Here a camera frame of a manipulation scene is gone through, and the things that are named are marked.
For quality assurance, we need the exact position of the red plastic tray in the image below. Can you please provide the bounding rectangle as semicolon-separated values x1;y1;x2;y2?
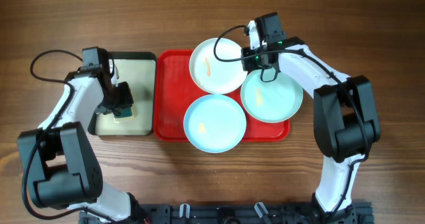
153;50;291;142

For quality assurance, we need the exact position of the light blue plate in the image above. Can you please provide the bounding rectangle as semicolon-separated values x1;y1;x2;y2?
183;94;247;154

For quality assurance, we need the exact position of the green yellow sponge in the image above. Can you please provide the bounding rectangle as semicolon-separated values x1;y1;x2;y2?
112;107;133;119

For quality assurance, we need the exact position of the white plate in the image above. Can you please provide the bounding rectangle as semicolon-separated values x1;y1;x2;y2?
189;38;248;94

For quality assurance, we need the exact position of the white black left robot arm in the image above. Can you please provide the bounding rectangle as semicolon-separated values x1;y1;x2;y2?
17;68;137;223

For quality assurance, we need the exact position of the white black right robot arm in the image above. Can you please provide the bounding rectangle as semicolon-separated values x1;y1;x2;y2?
241;37;381;218

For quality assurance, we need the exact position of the mint green plate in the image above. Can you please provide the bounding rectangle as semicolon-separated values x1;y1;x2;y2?
240;69;303;123

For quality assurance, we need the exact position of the black metal water tray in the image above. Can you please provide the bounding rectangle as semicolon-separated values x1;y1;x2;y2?
88;52;157;136

